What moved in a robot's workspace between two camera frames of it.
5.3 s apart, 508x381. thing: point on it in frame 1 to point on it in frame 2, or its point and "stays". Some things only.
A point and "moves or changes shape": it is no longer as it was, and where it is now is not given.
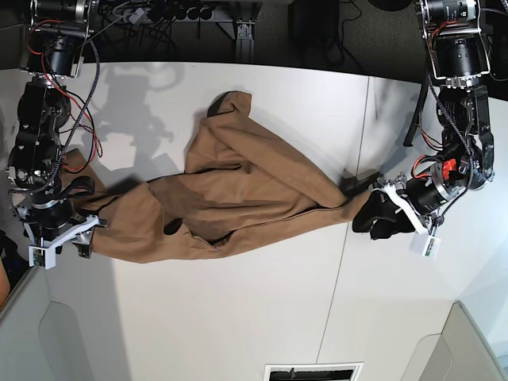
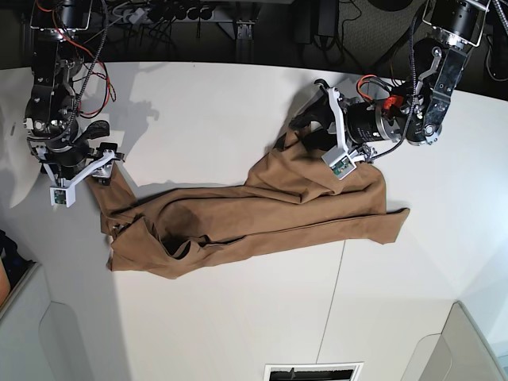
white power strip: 136,15 stays
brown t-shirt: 238,182 moves or changes shape
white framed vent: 314,371 stays
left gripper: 52,222 to 65,163
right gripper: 422,196 to 357,123
